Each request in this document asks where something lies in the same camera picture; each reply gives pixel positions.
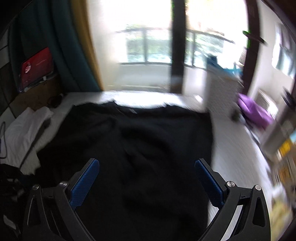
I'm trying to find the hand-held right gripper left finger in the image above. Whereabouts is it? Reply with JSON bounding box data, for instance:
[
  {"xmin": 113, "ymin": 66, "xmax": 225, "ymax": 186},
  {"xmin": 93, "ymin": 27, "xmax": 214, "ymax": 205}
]
[{"xmin": 22, "ymin": 158, "xmax": 100, "ymax": 241}]

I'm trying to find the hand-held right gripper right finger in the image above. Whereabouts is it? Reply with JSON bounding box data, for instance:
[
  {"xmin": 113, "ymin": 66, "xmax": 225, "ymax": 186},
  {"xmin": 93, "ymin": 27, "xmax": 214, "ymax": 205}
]
[{"xmin": 194, "ymin": 158, "xmax": 271, "ymax": 241}]

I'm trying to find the black shirt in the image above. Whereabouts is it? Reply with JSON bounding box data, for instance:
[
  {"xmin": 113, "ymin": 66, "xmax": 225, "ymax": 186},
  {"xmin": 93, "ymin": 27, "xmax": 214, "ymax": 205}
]
[{"xmin": 35, "ymin": 102, "xmax": 214, "ymax": 241}]

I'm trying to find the white textured bedspread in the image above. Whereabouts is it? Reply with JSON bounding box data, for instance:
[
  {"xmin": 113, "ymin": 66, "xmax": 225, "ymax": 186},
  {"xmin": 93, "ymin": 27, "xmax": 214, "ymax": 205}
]
[{"xmin": 0, "ymin": 91, "xmax": 286, "ymax": 241}]

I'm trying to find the white folded cloth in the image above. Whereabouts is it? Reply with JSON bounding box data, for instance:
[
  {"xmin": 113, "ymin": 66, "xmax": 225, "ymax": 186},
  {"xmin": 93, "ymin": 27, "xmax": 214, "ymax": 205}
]
[{"xmin": 5, "ymin": 107, "xmax": 54, "ymax": 175}]

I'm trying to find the purple blanket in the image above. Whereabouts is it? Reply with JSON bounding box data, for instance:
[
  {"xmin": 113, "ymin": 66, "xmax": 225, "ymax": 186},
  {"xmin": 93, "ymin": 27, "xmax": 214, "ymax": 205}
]
[{"xmin": 238, "ymin": 93, "xmax": 274, "ymax": 131}]

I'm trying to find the white plastic basket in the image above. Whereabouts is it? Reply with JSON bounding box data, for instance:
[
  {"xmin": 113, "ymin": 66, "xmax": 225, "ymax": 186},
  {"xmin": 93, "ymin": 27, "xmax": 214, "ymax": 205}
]
[{"xmin": 205, "ymin": 63, "xmax": 245, "ymax": 116}]

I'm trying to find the blue plastic item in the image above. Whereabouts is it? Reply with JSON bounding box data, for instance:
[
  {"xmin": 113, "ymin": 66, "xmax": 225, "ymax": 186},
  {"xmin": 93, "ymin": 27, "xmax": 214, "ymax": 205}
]
[{"xmin": 207, "ymin": 54, "xmax": 243, "ymax": 77}]

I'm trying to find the red box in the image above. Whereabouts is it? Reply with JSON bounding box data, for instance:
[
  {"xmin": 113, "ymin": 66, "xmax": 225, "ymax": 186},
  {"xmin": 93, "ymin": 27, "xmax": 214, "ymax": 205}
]
[{"xmin": 20, "ymin": 47, "xmax": 55, "ymax": 91}]

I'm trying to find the teal curtain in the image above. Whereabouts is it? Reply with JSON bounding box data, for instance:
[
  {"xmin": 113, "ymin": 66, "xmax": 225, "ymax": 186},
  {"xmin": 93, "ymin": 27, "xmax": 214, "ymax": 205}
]
[{"xmin": 18, "ymin": 0, "xmax": 101, "ymax": 92}]

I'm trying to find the yellow curtain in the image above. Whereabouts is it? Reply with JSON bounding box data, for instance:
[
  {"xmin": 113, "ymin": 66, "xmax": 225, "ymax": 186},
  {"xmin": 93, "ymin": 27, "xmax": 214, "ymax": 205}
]
[{"xmin": 70, "ymin": 0, "xmax": 104, "ymax": 91}]

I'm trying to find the balcony railing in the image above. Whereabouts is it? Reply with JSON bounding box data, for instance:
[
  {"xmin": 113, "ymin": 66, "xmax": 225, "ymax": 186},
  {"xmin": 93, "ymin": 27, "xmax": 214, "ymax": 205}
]
[{"xmin": 116, "ymin": 26, "xmax": 235, "ymax": 68}]

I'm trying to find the white wall unit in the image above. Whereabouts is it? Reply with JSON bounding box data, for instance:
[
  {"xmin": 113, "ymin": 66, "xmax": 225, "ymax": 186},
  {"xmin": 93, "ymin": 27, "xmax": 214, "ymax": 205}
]
[{"xmin": 254, "ymin": 89, "xmax": 279, "ymax": 114}]

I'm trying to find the dark door frame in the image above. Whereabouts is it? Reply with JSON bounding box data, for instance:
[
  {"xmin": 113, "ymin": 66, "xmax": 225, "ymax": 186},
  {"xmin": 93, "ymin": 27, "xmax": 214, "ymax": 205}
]
[{"xmin": 244, "ymin": 0, "xmax": 263, "ymax": 96}]

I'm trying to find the dark window post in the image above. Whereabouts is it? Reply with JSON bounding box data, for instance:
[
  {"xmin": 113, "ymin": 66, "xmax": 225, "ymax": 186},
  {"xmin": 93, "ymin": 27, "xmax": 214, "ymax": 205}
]
[{"xmin": 170, "ymin": 0, "xmax": 188, "ymax": 93}]

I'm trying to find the wall poster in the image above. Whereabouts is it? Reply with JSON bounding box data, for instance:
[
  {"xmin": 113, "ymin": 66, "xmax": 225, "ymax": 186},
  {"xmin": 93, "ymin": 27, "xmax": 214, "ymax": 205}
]
[{"xmin": 270, "ymin": 23, "xmax": 296, "ymax": 77}]

